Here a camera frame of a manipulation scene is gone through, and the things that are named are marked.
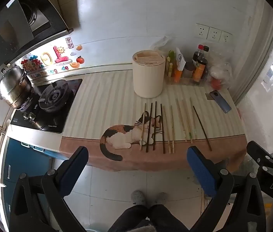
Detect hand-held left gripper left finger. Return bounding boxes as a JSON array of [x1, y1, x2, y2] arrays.
[[8, 146, 90, 232]]

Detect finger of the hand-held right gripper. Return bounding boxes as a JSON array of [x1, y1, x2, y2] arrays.
[[246, 141, 273, 172]]

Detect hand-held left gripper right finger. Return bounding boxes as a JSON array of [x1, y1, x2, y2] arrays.
[[186, 146, 267, 232]]

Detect light wooden chopstick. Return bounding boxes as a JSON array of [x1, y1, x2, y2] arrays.
[[170, 105, 176, 154], [139, 103, 147, 151], [175, 99, 188, 142], [163, 106, 172, 154]]

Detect wooden chopstick green band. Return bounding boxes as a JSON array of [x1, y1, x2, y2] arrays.
[[181, 100, 193, 144]]

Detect wooden chopstick pale blue band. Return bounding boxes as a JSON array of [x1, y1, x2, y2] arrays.
[[190, 97, 197, 140]]

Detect cream round utensil holder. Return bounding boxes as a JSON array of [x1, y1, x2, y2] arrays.
[[132, 49, 165, 99]]

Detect grey slipper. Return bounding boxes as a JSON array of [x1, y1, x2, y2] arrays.
[[131, 190, 148, 206], [154, 192, 168, 206]]

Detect blue kitchen cabinet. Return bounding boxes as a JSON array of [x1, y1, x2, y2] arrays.
[[2, 138, 55, 199]]

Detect black gas stove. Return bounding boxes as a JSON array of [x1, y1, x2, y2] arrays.
[[10, 78, 83, 134]]

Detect blue smartphone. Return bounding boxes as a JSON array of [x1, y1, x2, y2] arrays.
[[210, 90, 232, 113]]

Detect striped cat print mat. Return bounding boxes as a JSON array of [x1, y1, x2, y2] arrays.
[[59, 69, 248, 173]]

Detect person's dark trousers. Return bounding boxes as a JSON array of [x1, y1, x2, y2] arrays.
[[107, 204, 190, 232]]

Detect red tomato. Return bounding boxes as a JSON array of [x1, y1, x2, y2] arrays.
[[210, 77, 223, 90]]

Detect clear plastic bag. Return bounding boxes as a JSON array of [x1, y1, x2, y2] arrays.
[[208, 48, 233, 90]]

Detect clear plastic organizer tray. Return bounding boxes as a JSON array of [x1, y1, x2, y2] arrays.
[[167, 74, 208, 85]]

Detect black cap orange label bottle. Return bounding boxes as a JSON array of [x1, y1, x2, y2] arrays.
[[192, 46, 210, 83]]

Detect brown seasoning jar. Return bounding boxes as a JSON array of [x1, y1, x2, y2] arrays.
[[183, 62, 195, 79]]

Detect steel cooking pot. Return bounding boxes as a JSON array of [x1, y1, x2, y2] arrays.
[[0, 65, 34, 109]]

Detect green yellow seasoning bottle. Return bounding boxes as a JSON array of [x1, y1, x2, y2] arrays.
[[167, 50, 176, 78]]

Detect white seasoning packet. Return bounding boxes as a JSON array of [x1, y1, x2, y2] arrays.
[[175, 48, 187, 70]]

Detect red cap soy sauce bottle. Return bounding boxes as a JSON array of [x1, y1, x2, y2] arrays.
[[193, 45, 205, 66]]

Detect black range hood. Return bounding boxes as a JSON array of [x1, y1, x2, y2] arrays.
[[0, 0, 74, 69]]

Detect colourful wall stickers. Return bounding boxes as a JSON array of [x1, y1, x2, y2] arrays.
[[22, 37, 90, 79]]

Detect white wall socket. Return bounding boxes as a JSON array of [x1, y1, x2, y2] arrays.
[[196, 24, 209, 39], [220, 32, 232, 43], [206, 27, 222, 41]]

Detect beige wall cabinet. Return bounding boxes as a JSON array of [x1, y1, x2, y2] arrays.
[[40, 0, 81, 31]]

